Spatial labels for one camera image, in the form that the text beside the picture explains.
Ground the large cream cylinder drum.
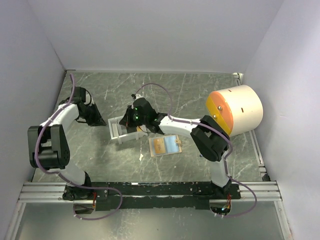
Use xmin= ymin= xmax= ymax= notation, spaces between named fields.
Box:
xmin=205 ymin=85 xmax=263 ymax=137

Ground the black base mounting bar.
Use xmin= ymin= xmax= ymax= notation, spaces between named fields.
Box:
xmin=62 ymin=181 xmax=241 ymax=211

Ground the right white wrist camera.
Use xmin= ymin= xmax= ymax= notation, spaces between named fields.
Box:
xmin=131 ymin=93 xmax=143 ymax=101

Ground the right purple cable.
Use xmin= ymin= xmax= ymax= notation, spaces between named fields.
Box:
xmin=132 ymin=83 xmax=258 ymax=218

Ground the purple cable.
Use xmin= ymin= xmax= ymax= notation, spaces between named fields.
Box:
xmin=36 ymin=72 xmax=124 ymax=221
xmin=132 ymin=83 xmax=258 ymax=218

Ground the beige card holder wallet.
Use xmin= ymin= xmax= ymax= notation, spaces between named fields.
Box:
xmin=148 ymin=135 xmax=182 ymax=157

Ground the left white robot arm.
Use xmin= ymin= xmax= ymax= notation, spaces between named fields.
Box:
xmin=27 ymin=86 xmax=107 ymax=201

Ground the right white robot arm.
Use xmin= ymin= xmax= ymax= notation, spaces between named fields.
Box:
xmin=119 ymin=97 xmax=232 ymax=199

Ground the gold VIP card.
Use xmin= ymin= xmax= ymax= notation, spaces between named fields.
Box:
xmin=153 ymin=138 xmax=166 ymax=155

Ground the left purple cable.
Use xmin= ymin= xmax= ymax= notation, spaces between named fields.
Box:
xmin=36 ymin=72 xmax=124 ymax=221

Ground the white card tray box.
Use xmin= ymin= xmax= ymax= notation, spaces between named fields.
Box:
xmin=107 ymin=116 xmax=148 ymax=144

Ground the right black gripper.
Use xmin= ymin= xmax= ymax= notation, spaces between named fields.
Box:
xmin=119 ymin=105 xmax=148 ymax=128

